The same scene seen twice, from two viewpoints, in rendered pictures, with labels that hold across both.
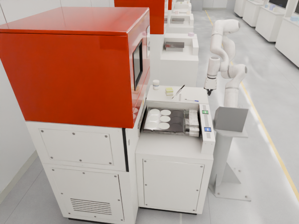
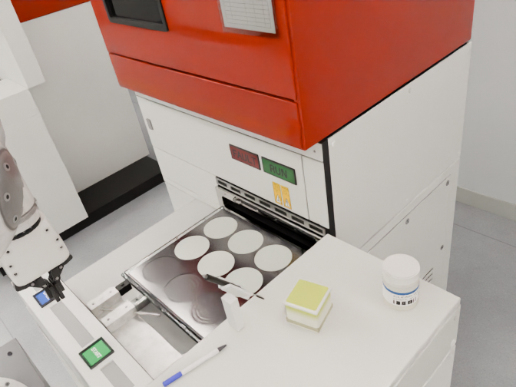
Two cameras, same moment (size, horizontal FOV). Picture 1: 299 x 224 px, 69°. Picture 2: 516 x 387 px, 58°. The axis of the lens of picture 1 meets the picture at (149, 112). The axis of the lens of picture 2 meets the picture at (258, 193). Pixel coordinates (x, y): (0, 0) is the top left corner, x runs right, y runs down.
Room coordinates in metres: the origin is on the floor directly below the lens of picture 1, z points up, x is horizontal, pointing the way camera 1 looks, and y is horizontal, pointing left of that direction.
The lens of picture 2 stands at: (2.40, -0.71, 1.73)
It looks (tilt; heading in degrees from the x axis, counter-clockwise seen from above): 35 degrees down; 134
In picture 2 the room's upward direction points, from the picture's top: 11 degrees counter-clockwise
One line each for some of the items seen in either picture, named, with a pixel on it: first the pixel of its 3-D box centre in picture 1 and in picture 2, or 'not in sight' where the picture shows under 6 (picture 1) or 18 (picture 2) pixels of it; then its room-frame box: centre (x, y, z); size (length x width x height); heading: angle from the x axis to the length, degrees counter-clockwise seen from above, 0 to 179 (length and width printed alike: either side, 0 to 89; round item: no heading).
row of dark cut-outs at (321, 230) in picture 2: (142, 112); (265, 203); (1.67, 0.07, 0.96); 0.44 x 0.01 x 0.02; 172
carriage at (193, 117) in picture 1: (193, 122); (139, 340); (1.63, -0.41, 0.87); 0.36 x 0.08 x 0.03; 172
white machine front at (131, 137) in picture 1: (137, 118); (223, 166); (1.49, 0.10, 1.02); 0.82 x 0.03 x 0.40; 172
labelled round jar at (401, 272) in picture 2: (155, 85); (400, 282); (2.13, -0.08, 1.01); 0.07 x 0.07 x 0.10
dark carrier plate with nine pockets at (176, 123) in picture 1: (164, 118); (216, 264); (1.65, -0.14, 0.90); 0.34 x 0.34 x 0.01; 82
